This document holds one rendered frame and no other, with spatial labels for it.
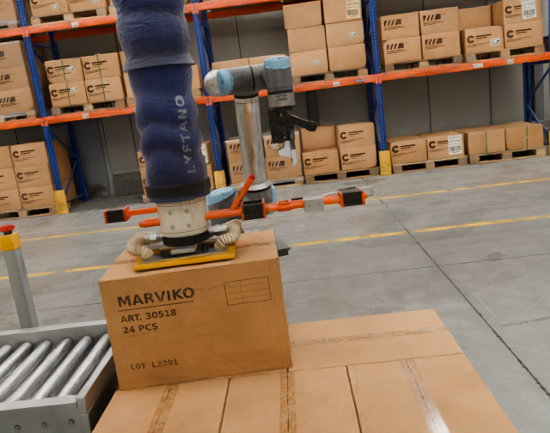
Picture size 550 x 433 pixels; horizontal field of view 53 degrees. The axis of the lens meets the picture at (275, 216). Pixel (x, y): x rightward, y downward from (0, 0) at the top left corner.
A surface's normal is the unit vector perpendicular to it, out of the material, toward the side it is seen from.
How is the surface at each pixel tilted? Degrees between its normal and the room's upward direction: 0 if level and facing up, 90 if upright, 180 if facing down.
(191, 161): 73
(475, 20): 90
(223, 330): 90
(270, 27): 90
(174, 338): 90
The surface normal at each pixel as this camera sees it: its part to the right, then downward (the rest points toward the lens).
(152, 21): 0.09, -0.06
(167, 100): 0.33, -0.08
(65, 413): -0.02, 0.22
